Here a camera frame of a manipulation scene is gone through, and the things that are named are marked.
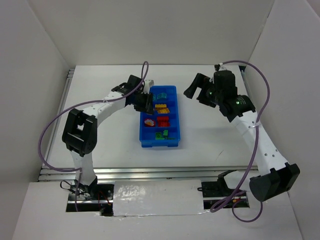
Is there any red flower lego brick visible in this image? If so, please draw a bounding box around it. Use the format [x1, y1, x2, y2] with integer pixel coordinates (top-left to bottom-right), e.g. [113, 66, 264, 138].
[144, 118, 156, 127]

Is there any yellow striped lego brick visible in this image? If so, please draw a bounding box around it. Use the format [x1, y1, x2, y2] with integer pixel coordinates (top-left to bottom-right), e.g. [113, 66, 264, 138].
[157, 108, 170, 114]

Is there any teal printed lego block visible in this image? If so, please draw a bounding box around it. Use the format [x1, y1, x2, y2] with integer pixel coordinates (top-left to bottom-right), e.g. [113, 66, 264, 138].
[156, 92, 168, 101]

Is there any red sloped lego piece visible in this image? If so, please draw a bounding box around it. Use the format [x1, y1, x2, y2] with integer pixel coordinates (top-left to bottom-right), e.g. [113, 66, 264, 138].
[157, 121, 171, 128]

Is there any small green lego brick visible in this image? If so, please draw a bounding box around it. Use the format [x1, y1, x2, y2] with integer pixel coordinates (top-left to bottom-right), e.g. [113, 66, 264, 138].
[155, 132, 164, 140]

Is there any green number one lego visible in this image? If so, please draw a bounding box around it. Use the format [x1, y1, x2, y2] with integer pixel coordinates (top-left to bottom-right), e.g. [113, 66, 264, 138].
[162, 129, 169, 139]

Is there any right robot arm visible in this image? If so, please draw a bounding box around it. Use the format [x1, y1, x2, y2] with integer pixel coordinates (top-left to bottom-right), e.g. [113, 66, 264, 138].
[183, 70, 301, 202]

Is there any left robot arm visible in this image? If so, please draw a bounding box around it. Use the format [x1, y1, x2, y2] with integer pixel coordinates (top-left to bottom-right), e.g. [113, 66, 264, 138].
[62, 75, 154, 198]

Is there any blue divided plastic tray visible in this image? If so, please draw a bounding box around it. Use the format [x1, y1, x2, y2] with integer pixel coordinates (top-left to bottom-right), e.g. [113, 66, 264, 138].
[139, 85, 181, 148]

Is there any white foil cover panel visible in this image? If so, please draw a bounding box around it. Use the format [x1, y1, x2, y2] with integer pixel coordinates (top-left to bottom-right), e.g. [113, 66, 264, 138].
[113, 179, 204, 217]

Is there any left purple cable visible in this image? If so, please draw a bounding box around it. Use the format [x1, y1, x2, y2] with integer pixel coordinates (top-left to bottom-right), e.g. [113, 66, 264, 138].
[37, 61, 150, 212]

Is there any purple cable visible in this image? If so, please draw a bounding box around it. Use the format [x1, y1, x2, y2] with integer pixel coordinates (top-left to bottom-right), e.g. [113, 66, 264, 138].
[209, 59, 271, 223]
[37, 61, 150, 212]

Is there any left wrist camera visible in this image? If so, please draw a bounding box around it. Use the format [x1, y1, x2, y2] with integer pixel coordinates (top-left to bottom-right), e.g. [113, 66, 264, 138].
[144, 79, 155, 88]

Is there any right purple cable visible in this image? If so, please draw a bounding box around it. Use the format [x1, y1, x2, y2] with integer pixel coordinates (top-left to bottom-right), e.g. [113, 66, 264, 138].
[209, 59, 271, 223]

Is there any aluminium frame rail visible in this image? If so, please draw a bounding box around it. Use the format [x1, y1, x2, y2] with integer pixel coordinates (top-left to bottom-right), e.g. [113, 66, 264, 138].
[38, 166, 258, 181]

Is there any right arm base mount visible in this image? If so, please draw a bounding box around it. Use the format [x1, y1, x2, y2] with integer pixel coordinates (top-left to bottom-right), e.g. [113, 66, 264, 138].
[197, 181, 250, 210]

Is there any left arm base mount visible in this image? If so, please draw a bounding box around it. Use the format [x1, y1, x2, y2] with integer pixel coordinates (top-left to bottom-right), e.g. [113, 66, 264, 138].
[59, 180, 114, 217]

